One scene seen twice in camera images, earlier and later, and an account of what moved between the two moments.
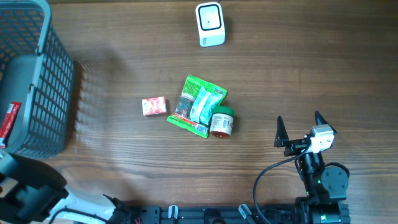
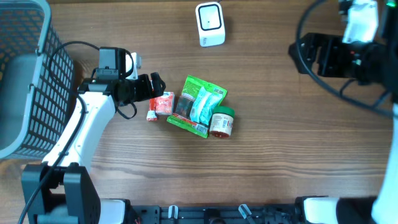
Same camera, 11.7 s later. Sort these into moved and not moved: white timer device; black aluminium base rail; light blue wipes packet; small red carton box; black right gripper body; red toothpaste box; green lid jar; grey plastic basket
Moved: red toothpaste box; black right gripper body; small red carton box
Not moved: light blue wipes packet; green lid jar; white timer device; black aluminium base rail; grey plastic basket
